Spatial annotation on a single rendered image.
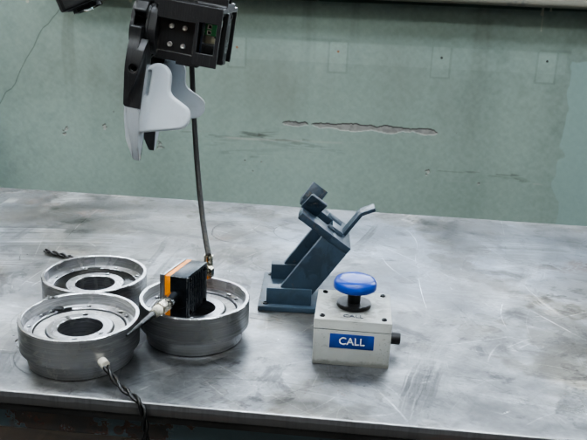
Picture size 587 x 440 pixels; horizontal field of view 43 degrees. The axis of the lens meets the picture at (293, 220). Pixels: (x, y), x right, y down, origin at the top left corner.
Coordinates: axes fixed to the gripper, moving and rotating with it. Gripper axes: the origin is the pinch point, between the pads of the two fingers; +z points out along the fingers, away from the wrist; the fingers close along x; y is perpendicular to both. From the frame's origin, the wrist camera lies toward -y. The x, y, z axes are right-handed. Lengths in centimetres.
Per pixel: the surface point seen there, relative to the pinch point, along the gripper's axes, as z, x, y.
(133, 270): 15.2, 3.5, 0.0
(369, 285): 7.7, -5.9, 24.5
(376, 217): 15, 40, 27
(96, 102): 31, 156, -59
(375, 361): 13.9, -8.1, 26.3
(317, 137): 29, 156, 11
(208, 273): 11.9, -0.8, 8.8
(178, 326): 13.6, -9.8, 8.3
